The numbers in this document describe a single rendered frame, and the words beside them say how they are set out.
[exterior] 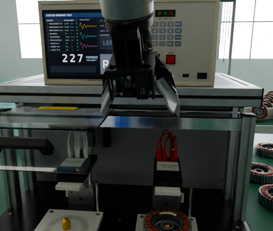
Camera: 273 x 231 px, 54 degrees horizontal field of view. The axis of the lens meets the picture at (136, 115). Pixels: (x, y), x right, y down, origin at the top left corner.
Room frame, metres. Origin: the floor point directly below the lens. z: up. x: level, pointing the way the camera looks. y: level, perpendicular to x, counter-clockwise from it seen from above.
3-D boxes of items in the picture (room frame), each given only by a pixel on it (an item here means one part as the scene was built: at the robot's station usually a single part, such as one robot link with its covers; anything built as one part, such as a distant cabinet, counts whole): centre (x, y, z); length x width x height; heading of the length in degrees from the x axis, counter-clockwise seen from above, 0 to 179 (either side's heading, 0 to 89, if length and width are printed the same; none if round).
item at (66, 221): (0.56, 0.17, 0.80); 0.02 x 0.02 x 0.03
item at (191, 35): (0.87, 0.01, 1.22); 0.44 x 0.39 x 0.20; 85
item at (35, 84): (0.87, 0.02, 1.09); 0.68 x 0.44 x 0.05; 85
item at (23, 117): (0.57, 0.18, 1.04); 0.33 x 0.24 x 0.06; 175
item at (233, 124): (0.65, 0.04, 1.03); 0.62 x 0.01 x 0.03; 85
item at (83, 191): (0.71, 0.16, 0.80); 0.07 x 0.05 x 0.06; 85
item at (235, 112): (0.73, 0.03, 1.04); 0.62 x 0.02 x 0.03; 85
